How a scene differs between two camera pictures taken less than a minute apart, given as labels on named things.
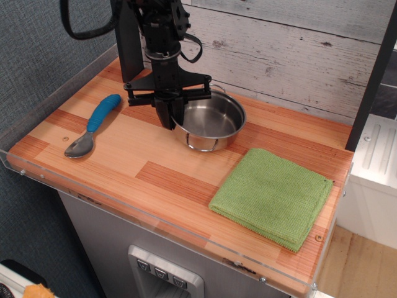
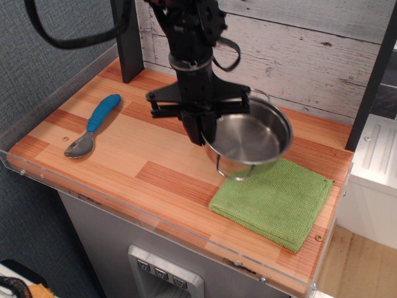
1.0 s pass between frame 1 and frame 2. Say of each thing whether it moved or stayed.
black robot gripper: moved
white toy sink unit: stayed
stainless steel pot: moved
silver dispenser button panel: stayed
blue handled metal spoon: stayed
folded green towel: stayed
